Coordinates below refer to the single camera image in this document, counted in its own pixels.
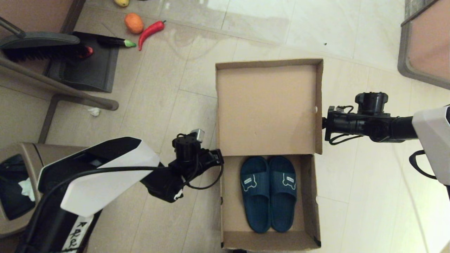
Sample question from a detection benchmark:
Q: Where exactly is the dark blue slipper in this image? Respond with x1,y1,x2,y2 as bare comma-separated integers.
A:
269,156,297,233
240,156,271,234

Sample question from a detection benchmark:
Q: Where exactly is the brown cardboard shoe box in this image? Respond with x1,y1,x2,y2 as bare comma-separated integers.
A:
215,59,324,252

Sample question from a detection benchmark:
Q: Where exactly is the red chili pepper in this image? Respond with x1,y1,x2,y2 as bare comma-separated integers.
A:
138,20,166,52

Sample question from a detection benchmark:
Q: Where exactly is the dark grey dustpan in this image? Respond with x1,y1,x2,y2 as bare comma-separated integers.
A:
45,32,119,93

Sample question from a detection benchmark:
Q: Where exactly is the toy eggplant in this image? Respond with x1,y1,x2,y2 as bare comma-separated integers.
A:
97,37,137,48

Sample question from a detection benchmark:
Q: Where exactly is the orange toy fruit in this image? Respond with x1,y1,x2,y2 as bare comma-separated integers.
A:
124,13,144,35

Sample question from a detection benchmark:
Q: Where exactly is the brown trash bin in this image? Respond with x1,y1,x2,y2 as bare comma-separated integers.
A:
0,142,120,236

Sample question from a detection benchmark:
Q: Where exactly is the black broom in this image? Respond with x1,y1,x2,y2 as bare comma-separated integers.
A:
0,17,86,63

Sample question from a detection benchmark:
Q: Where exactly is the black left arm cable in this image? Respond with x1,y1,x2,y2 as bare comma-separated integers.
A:
25,134,224,253

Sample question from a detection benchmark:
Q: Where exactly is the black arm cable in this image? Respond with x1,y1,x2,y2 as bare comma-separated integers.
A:
409,150,439,180
25,134,224,253

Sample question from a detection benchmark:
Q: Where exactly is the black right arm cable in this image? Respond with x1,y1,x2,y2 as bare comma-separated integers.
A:
409,150,439,180

